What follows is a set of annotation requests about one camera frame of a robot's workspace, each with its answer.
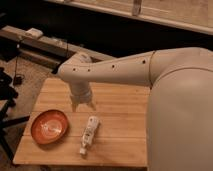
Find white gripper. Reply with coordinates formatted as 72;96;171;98
69;82;96;112

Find white plastic bottle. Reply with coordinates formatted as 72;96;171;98
79;116;100;155

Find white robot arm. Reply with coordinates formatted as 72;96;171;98
58;47;213;171

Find orange ceramic bowl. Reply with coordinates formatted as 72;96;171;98
30;109;69;145

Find wooden table board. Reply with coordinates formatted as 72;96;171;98
13;78;149;167

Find long wooden beam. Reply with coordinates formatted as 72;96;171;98
0;25;113;69

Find black tripod stand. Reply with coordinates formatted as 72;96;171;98
0;67;29;161

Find small white box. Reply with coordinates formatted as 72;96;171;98
25;28;43;38

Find wooden shelf ledge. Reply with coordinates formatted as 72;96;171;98
46;0;213;36

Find black hanging cable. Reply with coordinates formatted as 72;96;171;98
12;35;26;86

